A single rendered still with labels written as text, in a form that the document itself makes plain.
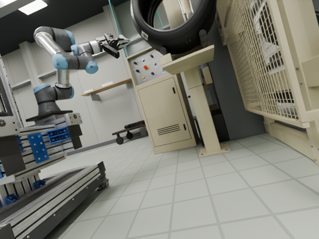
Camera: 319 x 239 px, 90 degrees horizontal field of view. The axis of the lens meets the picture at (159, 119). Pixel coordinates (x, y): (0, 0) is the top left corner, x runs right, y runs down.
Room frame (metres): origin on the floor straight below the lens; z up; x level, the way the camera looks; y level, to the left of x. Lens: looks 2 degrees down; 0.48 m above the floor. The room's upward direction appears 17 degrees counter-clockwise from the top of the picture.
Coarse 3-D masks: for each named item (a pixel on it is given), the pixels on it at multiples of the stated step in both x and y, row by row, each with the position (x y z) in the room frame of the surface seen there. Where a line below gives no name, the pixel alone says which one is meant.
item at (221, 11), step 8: (216, 0) 1.26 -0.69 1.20; (224, 0) 1.24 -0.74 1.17; (216, 8) 1.27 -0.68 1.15; (224, 8) 1.25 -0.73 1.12; (232, 8) 1.23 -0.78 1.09; (216, 16) 1.38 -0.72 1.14; (224, 16) 1.25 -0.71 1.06; (240, 24) 1.22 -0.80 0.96; (224, 32) 1.26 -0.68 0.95; (240, 32) 1.23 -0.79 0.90; (224, 40) 1.35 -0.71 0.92
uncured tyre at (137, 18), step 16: (144, 0) 1.30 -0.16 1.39; (160, 0) 1.35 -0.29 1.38; (208, 0) 0.98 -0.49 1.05; (144, 16) 1.36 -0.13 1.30; (192, 16) 1.01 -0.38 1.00; (208, 16) 1.02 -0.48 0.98; (144, 32) 1.12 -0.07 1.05; (160, 32) 1.08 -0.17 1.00; (176, 32) 1.05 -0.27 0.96; (192, 32) 1.04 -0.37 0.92; (176, 48) 1.16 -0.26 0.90; (192, 48) 1.25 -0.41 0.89
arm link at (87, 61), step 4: (84, 52) 0.93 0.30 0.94; (88, 52) 0.94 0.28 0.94; (80, 56) 0.89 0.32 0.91; (84, 56) 0.91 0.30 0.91; (88, 56) 0.92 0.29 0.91; (92, 56) 0.95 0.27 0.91; (80, 60) 0.88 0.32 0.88; (84, 60) 0.90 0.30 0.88; (88, 60) 0.91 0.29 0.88; (92, 60) 0.93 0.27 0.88; (80, 64) 0.88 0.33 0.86; (84, 64) 0.90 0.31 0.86; (88, 64) 0.91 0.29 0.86; (92, 64) 0.91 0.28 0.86; (96, 64) 0.94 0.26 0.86; (80, 68) 0.90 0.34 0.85; (84, 68) 0.92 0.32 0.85; (88, 68) 0.91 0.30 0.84; (92, 68) 0.92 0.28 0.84; (96, 68) 0.94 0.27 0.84; (88, 72) 0.93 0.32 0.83; (92, 72) 0.95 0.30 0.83
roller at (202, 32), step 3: (201, 30) 1.04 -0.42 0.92; (204, 30) 1.03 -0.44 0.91; (201, 33) 1.04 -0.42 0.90; (204, 33) 1.03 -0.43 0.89; (201, 36) 1.04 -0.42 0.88; (204, 36) 1.04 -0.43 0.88; (201, 39) 1.09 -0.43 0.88; (204, 39) 1.10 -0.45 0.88; (201, 42) 1.15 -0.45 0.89; (204, 42) 1.15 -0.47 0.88; (201, 45) 1.22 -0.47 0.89; (204, 45) 1.21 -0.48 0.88; (201, 48) 1.33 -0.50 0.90
